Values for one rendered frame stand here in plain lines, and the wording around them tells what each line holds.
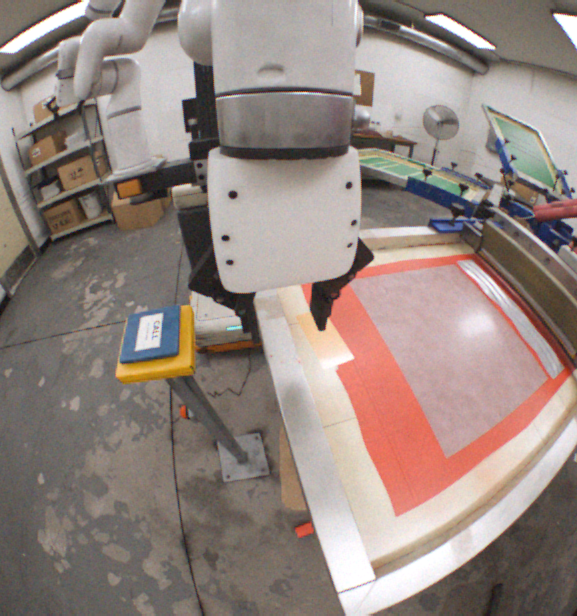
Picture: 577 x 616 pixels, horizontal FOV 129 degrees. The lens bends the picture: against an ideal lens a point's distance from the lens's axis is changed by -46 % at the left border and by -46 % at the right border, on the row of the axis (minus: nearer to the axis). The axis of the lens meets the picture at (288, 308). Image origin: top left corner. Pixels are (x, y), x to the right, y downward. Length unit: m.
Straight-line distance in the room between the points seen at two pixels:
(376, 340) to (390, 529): 0.26
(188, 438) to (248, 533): 0.56
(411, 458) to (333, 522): 0.13
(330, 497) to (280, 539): 1.01
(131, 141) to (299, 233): 0.61
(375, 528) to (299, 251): 0.28
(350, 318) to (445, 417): 0.21
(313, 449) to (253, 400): 1.12
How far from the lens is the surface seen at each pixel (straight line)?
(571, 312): 0.64
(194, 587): 1.40
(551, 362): 0.61
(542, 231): 1.31
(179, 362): 0.38
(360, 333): 0.39
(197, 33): 0.22
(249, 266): 0.16
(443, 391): 0.39
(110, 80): 0.71
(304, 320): 0.39
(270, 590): 1.33
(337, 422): 0.32
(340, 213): 0.16
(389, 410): 0.34
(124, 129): 0.71
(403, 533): 0.32
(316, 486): 0.26
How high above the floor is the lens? 1.25
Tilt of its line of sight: 46 degrees down
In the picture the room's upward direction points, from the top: straight up
